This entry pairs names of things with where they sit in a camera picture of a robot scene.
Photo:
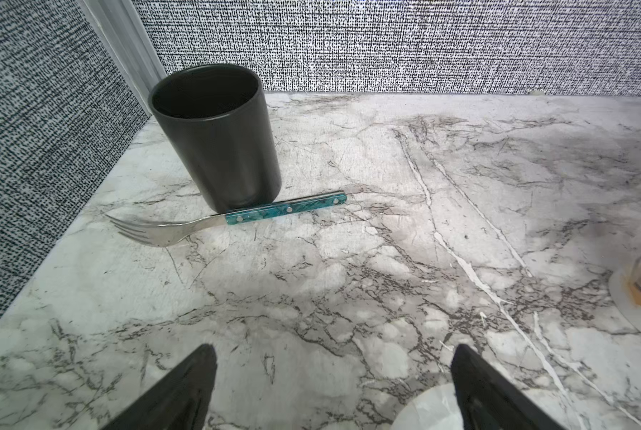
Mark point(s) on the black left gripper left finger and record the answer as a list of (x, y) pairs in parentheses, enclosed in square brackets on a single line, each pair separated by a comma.
[(180, 400)]

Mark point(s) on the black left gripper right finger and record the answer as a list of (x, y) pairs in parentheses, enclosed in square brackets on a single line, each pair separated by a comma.
[(487, 400)]

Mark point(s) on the black cylindrical cup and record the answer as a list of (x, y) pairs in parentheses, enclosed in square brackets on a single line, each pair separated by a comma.
[(216, 117)]

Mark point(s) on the fork with teal handle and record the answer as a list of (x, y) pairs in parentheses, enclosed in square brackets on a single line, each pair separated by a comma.
[(166, 234)]

